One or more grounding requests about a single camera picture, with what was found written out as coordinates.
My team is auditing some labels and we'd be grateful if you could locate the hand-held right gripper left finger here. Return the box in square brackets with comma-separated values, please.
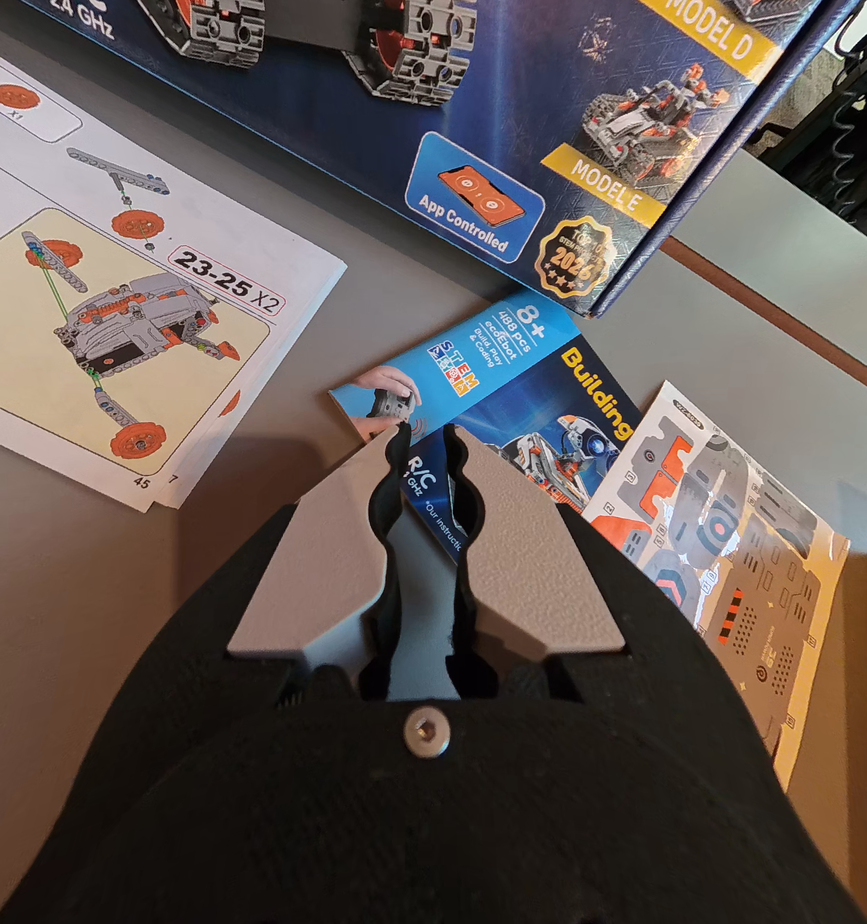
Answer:
[226, 422, 413, 700]

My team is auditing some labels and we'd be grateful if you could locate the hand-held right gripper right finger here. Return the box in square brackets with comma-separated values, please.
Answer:
[444, 424, 628, 700]

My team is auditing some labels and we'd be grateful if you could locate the white orange sticker sheet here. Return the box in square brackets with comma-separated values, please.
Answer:
[581, 380, 842, 636]

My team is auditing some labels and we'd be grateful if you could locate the blue instruction booklet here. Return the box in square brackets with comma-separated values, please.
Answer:
[329, 289, 644, 567]

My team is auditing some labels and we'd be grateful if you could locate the brown sticker sheet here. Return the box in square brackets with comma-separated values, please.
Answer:
[693, 520, 852, 793]

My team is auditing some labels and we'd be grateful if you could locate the open instruction booklet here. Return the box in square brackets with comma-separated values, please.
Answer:
[0, 39, 349, 513]

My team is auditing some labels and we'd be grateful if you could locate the blue robot kit box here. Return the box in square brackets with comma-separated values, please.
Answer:
[18, 0, 864, 320]

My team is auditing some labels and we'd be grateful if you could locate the black coiled cable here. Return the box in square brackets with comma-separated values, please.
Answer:
[827, 29, 867, 218]

